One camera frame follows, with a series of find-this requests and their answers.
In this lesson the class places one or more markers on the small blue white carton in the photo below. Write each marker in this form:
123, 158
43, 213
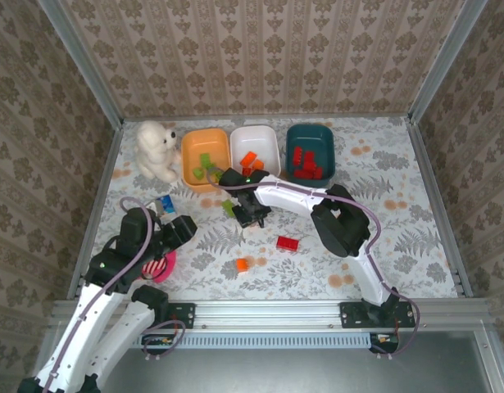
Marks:
166, 203

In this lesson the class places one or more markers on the white plastic bin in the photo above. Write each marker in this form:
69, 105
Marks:
253, 139

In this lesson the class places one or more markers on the white teddy bear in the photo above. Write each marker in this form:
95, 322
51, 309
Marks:
155, 149

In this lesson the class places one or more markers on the pink striped soft toy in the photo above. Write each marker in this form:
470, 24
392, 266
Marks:
165, 270

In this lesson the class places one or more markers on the peach plastic bin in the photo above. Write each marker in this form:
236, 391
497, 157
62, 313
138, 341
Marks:
202, 143

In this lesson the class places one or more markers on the teal plastic bin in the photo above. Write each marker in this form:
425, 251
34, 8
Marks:
313, 137

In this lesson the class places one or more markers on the aluminium front beam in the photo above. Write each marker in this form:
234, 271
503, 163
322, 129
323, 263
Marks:
268, 313

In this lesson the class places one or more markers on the small green lego brick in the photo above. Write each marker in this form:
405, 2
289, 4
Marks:
199, 173

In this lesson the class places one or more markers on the aluminium corner post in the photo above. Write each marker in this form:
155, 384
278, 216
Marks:
81, 65
448, 61

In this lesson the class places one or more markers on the aluminium side rail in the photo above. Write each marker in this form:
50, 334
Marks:
109, 165
439, 204

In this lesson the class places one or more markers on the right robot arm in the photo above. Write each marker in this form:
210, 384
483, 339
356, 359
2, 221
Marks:
292, 194

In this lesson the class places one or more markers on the small orange lego brick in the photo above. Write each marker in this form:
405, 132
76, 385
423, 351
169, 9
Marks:
243, 264

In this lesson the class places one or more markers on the long red lego brick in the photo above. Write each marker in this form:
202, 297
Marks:
287, 244

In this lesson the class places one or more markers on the small red lego brick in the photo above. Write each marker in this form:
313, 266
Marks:
309, 155

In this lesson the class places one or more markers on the long green lego brick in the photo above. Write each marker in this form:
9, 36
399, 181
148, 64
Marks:
204, 159
230, 208

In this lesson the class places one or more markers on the grey metal sheet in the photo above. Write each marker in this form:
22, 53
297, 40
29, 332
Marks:
276, 372

